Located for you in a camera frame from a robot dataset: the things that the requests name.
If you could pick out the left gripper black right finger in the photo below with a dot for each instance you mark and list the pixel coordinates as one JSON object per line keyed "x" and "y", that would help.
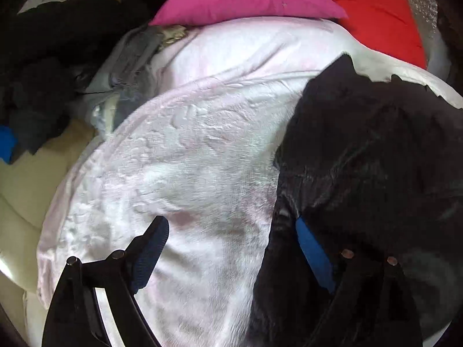
{"x": 370, "y": 304}

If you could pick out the dark navy padded jacket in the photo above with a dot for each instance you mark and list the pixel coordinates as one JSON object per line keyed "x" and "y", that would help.
{"x": 374, "y": 166}

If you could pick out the pink pillow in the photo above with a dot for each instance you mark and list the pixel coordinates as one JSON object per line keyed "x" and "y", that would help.
{"x": 198, "y": 13}

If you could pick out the grey folded garment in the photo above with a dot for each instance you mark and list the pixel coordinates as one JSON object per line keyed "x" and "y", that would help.
{"x": 125, "y": 81}

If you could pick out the pile of black clothes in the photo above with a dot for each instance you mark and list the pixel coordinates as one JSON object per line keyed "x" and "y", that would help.
{"x": 49, "y": 55}

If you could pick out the red pillow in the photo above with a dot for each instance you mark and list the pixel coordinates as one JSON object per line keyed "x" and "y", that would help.
{"x": 387, "y": 26}

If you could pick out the cream mattress edge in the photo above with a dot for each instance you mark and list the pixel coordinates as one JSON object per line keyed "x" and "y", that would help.
{"x": 27, "y": 189}

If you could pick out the blue cloth item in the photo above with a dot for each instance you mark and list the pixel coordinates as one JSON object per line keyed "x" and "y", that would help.
{"x": 7, "y": 143}

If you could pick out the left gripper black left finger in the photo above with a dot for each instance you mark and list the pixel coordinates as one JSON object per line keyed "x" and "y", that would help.
{"x": 74, "y": 317}

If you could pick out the white pink embossed bedspread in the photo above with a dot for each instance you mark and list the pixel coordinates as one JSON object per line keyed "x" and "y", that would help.
{"x": 201, "y": 154}

